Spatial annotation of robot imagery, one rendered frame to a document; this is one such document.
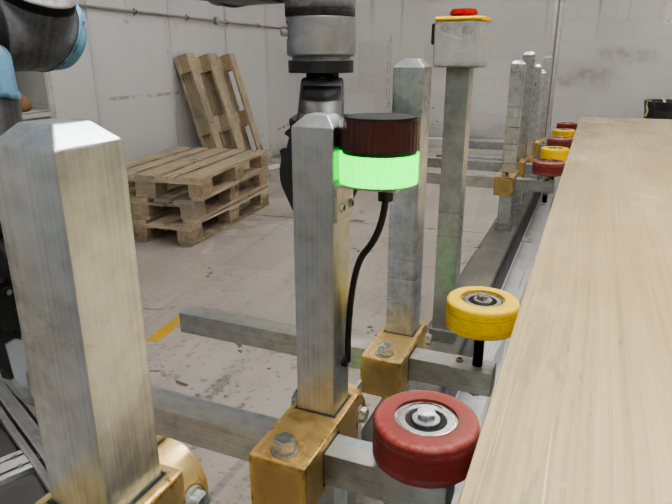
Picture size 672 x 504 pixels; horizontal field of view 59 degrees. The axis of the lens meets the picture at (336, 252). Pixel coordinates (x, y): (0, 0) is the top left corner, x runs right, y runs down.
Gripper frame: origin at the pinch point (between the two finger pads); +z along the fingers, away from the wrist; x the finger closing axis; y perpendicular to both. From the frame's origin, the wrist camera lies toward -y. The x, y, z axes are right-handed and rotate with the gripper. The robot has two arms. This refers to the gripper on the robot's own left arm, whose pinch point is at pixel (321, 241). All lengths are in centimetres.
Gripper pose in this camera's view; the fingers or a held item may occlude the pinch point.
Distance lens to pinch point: 68.6
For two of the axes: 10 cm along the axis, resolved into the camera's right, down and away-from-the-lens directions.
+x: -10.0, -0.2, 0.5
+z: 0.0, 9.5, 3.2
